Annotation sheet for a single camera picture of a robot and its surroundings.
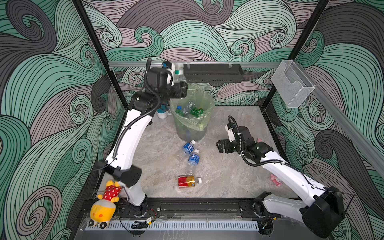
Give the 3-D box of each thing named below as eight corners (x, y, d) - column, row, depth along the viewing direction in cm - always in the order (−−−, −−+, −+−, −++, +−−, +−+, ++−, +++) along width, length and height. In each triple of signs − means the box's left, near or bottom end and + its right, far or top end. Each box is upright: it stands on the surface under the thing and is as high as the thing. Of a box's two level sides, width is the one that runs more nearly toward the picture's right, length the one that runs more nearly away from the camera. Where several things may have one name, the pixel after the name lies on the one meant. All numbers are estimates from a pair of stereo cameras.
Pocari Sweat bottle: (188, 174, 87) (188, 170, 82) (188, 152, 96) (188, 147, 92) (200, 174, 87) (200, 170, 82) (199, 152, 96) (199, 147, 92)
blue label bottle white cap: (178, 158, 94) (177, 153, 89) (189, 142, 101) (189, 137, 96) (186, 162, 92) (185, 158, 87) (196, 146, 100) (197, 141, 95)
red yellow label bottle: (178, 188, 82) (177, 185, 77) (178, 178, 85) (177, 175, 81) (201, 188, 82) (202, 185, 77) (200, 178, 85) (201, 175, 81)
